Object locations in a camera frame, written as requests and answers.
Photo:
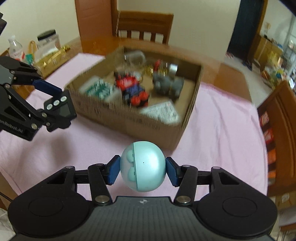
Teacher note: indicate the green medical swab box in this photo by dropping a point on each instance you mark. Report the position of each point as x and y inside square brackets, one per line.
[99, 88]

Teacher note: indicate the plastic water bottle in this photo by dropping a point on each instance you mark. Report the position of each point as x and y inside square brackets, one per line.
[16, 49]

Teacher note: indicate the gold tissue box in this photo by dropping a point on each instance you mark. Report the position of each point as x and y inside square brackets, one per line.
[48, 64]

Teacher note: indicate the pink tablecloth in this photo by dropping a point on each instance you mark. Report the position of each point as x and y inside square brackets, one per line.
[223, 131]

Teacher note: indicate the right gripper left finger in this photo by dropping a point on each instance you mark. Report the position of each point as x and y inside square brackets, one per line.
[63, 202]

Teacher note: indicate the teal earbud case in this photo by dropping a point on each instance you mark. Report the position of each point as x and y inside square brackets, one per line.
[143, 166]

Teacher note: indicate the pink card box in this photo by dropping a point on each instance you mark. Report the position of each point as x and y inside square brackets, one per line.
[164, 112]

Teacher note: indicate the black device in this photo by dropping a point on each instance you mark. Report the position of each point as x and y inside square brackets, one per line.
[60, 111]

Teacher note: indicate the capsule bottle with silver cap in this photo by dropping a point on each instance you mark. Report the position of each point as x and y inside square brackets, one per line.
[161, 67]

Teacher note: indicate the cardboard box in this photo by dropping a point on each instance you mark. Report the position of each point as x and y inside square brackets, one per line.
[127, 119]

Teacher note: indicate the clear jar with black lid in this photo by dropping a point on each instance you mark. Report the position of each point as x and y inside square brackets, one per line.
[48, 42]

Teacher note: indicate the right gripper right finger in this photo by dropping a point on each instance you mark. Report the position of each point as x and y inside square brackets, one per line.
[221, 202]

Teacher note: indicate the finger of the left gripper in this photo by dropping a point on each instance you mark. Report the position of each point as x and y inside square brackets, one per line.
[25, 78]
[18, 116]

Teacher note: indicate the clear glass dome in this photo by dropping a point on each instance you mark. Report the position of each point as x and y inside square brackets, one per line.
[134, 61]

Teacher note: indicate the red toy train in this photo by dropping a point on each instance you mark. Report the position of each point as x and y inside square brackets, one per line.
[125, 80]

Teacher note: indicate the blue black toy train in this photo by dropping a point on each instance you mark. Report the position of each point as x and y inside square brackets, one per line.
[135, 96]

